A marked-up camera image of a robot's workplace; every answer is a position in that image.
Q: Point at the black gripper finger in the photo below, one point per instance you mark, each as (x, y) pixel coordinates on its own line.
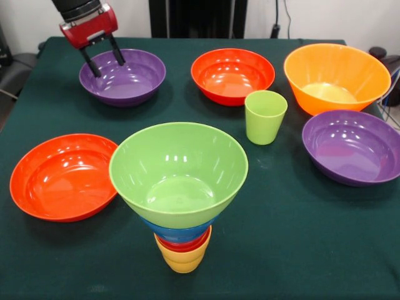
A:
(90, 62)
(118, 51)

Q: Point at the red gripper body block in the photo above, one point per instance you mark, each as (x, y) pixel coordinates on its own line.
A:
(90, 29)

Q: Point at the purple plastic bowl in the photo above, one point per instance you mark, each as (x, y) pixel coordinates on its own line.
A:
(353, 153)
(131, 84)

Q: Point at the green plastic bowl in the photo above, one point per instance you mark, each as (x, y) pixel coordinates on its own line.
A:
(178, 175)

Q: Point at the small blue plastic bowl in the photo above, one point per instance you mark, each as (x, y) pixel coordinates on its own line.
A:
(178, 232)

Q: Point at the red plastic cup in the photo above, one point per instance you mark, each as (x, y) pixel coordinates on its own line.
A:
(184, 247)

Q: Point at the yellow plastic cup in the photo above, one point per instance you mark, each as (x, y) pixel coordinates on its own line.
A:
(181, 262)

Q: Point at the black chair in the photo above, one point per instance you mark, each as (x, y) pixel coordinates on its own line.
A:
(18, 68)
(390, 62)

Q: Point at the orange-red plastic bowl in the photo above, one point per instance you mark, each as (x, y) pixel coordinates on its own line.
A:
(231, 78)
(62, 187)

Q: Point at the green plastic cup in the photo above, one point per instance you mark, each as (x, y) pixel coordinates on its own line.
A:
(265, 118)

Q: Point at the large orange plastic bowl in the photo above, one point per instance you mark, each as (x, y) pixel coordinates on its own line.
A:
(331, 72)

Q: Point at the dark green tablecloth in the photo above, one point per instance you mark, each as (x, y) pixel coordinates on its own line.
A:
(281, 250)

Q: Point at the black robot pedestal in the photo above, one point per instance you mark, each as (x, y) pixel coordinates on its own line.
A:
(203, 18)

